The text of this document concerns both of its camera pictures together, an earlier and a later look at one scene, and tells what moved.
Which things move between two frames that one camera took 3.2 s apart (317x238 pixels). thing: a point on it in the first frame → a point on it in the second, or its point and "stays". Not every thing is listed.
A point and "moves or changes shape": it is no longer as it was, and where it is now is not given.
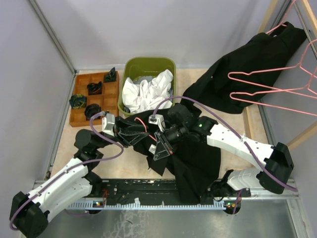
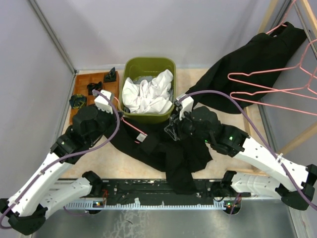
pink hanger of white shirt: [230, 73] stays
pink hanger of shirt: [282, 23] stays
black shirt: [240, 77] stays
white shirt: [144, 92] stays
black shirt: [194, 162] moves or changes shape
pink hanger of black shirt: [145, 128] moves or changes shape
